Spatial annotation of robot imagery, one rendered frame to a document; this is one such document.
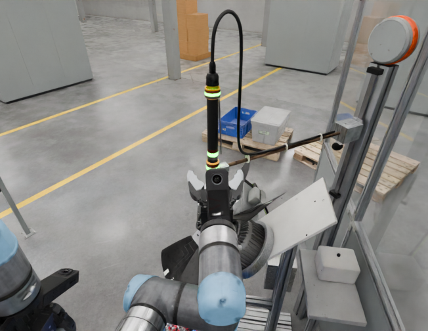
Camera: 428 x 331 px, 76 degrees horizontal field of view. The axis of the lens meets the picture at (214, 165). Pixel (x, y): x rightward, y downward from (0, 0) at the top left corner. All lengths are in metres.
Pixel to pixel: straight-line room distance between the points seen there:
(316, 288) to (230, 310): 1.05
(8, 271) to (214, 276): 0.30
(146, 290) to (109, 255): 2.19
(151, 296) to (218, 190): 0.23
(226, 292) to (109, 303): 2.08
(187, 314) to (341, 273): 1.03
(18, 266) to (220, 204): 0.34
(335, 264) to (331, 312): 0.20
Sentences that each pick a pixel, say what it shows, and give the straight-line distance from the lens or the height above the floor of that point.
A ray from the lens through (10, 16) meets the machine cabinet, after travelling 6.82.
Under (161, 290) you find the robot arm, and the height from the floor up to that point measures 1.58.
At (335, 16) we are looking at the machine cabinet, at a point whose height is 1.36.
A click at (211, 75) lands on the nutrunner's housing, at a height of 1.86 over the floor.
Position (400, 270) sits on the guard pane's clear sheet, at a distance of 1.31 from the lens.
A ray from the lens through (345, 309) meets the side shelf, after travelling 1.48.
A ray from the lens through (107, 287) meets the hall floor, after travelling 2.57.
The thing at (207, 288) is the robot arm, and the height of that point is 1.67.
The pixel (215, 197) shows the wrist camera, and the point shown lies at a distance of 0.55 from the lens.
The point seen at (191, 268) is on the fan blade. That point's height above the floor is 1.18.
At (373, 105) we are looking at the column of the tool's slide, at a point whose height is 1.65.
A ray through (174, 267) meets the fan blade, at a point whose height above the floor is 0.98.
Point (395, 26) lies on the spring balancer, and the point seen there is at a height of 1.93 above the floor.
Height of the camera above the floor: 2.06
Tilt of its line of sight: 34 degrees down
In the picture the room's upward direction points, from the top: straight up
